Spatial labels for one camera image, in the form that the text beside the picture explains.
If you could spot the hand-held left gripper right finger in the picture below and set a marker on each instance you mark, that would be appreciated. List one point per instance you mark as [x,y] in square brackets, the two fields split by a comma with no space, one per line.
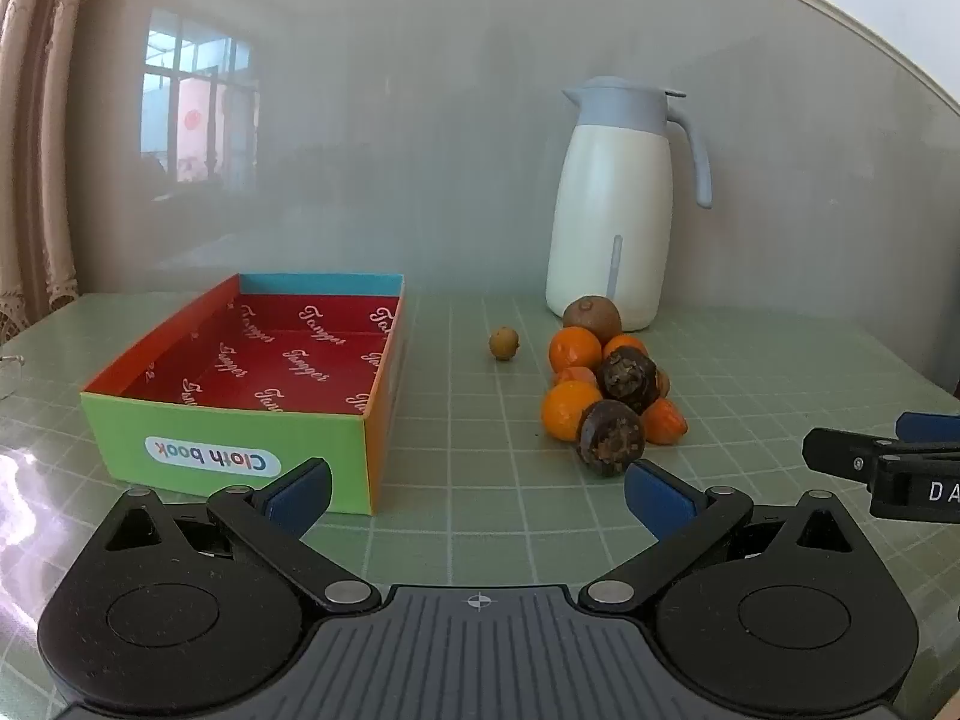
[660,495]

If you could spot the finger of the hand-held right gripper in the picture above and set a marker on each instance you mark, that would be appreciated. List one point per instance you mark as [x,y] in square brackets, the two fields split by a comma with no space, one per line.
[844,451]
[930,425]

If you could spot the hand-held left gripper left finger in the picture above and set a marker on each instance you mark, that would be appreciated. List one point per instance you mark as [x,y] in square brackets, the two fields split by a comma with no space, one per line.
[298,493]

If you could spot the dark brown shrivelled fruit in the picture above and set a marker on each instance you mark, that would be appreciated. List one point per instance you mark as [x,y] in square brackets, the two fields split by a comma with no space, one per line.
[609,439]
[628,376]

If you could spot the colourful cardboard box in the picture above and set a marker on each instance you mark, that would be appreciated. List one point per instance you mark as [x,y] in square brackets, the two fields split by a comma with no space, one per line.
[247,360]

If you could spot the orange mandarin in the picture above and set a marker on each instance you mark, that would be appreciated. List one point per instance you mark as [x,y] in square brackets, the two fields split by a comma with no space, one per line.
[574,350]
[568,411]

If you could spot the brown kiwi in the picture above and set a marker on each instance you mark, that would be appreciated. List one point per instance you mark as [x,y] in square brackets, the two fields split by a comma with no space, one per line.
[592,317]

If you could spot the small brown longan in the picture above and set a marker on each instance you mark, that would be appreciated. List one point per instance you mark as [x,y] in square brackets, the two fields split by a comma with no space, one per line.
[505,343]

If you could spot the white thermos jug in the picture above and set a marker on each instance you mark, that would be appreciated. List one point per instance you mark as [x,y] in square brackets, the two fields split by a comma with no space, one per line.
[611,195]

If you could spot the thin metal eyeglasses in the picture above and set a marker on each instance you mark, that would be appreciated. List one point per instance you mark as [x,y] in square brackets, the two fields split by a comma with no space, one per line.
[16,360]

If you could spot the beige lace curtain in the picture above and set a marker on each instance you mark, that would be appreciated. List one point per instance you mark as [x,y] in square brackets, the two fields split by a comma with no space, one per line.
[37,165]

